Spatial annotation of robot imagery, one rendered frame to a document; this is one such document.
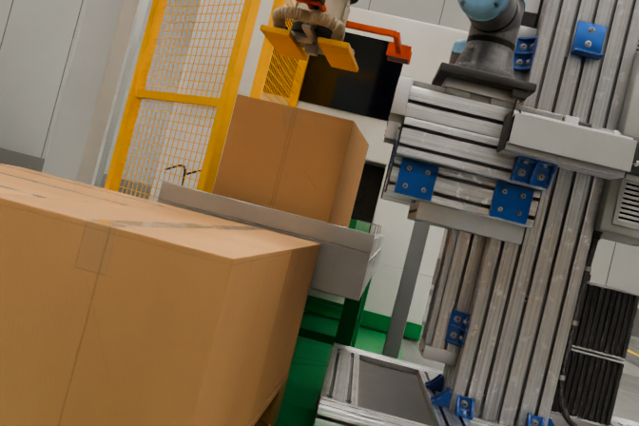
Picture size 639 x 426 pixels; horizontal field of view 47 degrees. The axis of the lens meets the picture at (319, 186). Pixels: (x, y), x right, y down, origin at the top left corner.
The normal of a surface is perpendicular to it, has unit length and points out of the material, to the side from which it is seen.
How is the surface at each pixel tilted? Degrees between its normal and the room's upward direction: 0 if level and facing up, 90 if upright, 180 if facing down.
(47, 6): 90
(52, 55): 90
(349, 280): 90
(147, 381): 90
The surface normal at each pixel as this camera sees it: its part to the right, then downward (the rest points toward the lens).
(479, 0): -0.41, 0.00
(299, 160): -0.15, -0.07
